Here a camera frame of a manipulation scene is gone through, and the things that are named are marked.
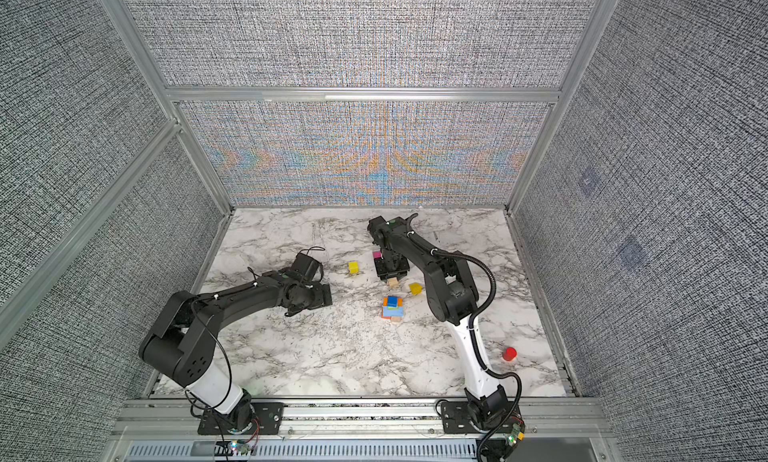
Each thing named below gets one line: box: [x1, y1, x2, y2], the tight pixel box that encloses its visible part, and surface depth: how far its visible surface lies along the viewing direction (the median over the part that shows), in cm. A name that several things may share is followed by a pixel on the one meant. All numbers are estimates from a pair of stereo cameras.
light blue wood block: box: [383, 306, 404, 317], surface depth 92 cm
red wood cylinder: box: [502, 346, 517, 361], surface depth 84 cm
